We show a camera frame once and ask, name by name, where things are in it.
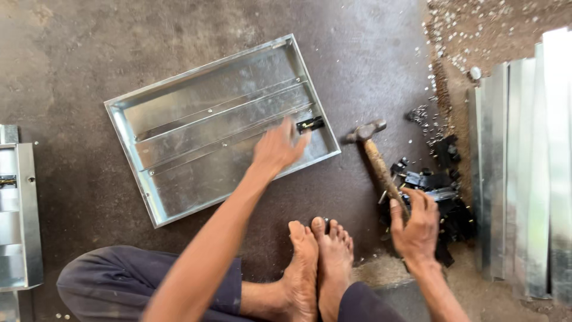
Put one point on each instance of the person's left hand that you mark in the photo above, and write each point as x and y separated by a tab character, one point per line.
275	150

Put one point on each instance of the shallow galvanized metal tray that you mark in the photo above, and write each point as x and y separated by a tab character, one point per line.
210	134

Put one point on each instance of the person's right hand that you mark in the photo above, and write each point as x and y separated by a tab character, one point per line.
418	232

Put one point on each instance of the black latch part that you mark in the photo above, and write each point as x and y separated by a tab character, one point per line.
310	125

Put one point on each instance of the pile of black latch parts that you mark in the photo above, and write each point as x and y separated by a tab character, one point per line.
451	210

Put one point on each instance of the person's foot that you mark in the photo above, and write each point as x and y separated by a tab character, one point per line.
301	273
333	259

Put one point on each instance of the person's right foot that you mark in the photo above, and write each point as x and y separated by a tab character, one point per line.
333	259

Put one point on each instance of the person's dark blue trousers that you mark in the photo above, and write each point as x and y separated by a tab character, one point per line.
134	281

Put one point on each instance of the round metal knob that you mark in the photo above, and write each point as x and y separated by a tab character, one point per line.
475	73

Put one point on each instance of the galvanized metal box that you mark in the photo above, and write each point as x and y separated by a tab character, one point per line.
20	223

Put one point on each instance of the small heap of metal screws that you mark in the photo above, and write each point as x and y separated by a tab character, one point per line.
417	115

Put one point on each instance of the stack of galvanized metal sheets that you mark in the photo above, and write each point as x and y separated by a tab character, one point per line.
523	179

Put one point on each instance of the dark latch on metal box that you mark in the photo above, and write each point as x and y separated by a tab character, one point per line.
7	181

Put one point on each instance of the person's left foot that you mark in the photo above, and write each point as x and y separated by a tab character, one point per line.
301	273

